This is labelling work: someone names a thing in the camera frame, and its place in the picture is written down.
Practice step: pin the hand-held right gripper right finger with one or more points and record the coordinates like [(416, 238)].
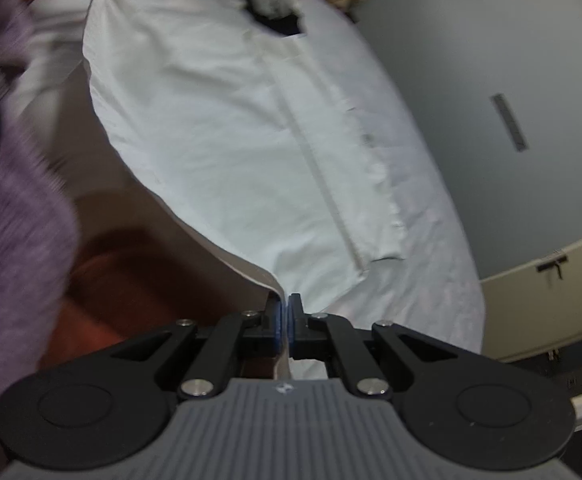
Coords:
[(291, 325)]

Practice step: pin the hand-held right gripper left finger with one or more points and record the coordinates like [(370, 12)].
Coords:
[(273, 325)]

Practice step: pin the white long-sleeved shirt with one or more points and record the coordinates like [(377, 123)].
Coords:
[(211, 110)]

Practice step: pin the bed with pink-dotted sheet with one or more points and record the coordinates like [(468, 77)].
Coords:
[(421, 270)]

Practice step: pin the black garment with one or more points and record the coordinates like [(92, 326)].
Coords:
[(283, 25)]

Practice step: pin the person's purple fleece top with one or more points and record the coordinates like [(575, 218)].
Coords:
[(11, 210)]

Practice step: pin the cream room door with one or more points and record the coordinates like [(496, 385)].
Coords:
[(546, 310)]

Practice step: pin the grey wall outlet strip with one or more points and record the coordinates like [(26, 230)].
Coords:
[(510, 122)]

